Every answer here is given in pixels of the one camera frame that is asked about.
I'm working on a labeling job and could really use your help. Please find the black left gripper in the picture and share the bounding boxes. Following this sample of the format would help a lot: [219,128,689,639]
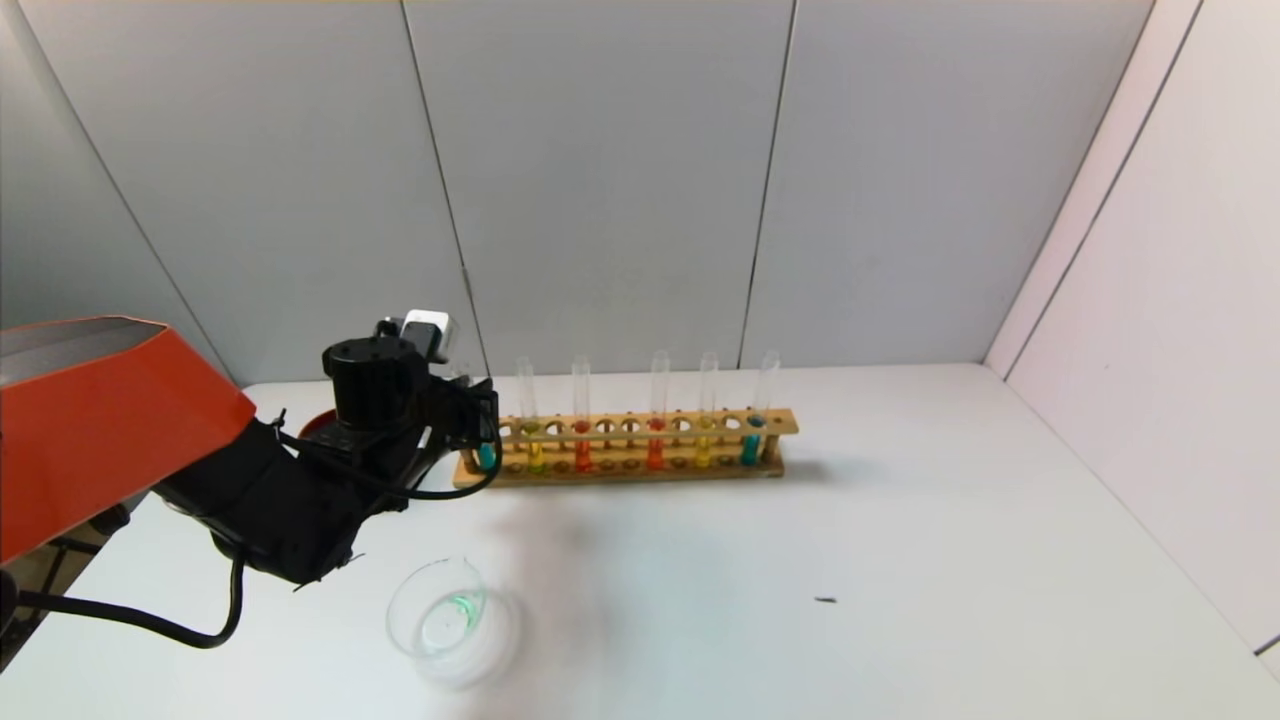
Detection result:
[428,376,501,471]

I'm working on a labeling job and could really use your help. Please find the blue pigment test tube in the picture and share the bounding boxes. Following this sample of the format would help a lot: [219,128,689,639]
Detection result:
[740,350,781,467]
[456,360,501,473]

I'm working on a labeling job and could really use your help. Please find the yellow pigment test tube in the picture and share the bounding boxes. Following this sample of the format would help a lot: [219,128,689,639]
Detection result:
[694,351,719,470]
[515,356,547,475]

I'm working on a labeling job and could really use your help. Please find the orange pigment test tube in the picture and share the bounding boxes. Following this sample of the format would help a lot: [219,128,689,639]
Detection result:
[571,355,593,474]
[646,350,670,472]

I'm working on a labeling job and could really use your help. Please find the wooden test tube rack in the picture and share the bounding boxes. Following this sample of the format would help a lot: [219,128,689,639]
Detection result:
[452,407,800,490]

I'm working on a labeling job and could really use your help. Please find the thin black cable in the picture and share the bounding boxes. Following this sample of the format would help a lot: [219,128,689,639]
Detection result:
[270,408,503,501]

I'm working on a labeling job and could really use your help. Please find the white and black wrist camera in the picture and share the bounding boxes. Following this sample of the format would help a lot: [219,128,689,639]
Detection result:
[400,309,458,364]

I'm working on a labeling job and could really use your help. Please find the thick black cable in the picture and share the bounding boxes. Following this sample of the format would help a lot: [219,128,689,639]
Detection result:
[0,555,246,649]

